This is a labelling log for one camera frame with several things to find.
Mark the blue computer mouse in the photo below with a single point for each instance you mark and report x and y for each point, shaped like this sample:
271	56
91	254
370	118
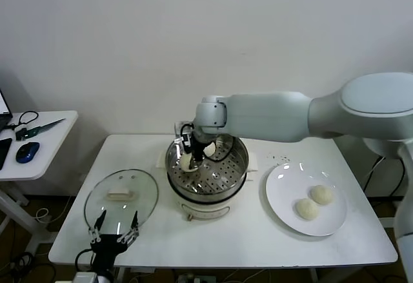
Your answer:
27	152

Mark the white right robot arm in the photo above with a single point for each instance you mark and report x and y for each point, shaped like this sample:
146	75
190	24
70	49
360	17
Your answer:
274	115

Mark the black smartphone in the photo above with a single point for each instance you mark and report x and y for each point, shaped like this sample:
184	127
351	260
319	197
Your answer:
4	152

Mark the white electric cooker pot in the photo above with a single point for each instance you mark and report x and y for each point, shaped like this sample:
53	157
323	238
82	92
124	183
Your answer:
206	211

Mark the stainless steel steamer basket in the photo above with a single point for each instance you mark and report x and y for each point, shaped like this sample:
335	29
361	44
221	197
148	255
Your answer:
232	173

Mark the white steamed baozi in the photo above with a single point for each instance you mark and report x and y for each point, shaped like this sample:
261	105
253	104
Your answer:
321	194
210	149
307	209
186	164

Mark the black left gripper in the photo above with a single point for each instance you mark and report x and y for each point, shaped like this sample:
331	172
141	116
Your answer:
106	247

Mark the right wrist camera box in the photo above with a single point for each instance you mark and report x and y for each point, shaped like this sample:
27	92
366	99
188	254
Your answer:
185	141

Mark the white round plate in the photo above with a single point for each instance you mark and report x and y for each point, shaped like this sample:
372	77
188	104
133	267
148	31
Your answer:
280	199

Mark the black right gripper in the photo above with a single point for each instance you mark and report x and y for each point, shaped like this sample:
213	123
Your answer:
199	146

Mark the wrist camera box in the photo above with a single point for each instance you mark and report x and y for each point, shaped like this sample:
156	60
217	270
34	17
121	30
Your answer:
85	277
185	141

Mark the white side table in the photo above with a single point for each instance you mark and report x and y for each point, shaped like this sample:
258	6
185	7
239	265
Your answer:
55	154

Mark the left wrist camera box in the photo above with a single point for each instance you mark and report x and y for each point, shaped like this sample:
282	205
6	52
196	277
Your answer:
85	277

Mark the black laptop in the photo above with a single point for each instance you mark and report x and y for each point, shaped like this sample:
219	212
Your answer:
3	105

